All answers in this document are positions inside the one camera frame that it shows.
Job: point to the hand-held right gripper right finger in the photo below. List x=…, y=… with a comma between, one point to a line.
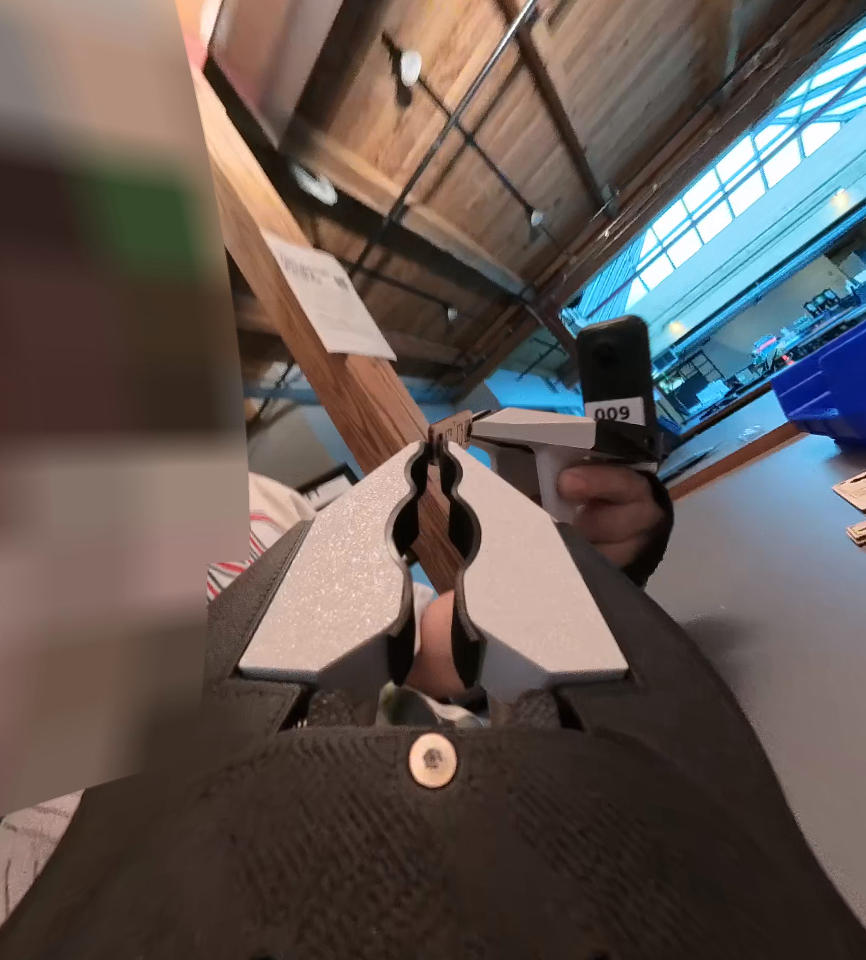
x=538, y=600

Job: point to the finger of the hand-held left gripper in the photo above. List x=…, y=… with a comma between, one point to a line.
x=545, y=433

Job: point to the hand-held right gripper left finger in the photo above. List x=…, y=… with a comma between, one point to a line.
x=328, y=585

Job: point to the tiny wooden puzzle piece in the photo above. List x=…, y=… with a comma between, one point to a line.
x=452, y=430

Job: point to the person's left hand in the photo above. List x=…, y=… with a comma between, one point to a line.
x=613, y=510

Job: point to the blue plastic bin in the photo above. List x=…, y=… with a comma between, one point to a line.
x=853, y=382

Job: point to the white paper notice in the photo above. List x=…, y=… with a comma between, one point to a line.
x=328, y=300

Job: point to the ceiling light bulb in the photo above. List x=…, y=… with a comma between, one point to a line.
x=410, y=66

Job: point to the black picture frame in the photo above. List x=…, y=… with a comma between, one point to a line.
x=328, y=487

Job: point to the wooden post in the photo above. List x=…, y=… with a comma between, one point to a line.
x=343, y=390

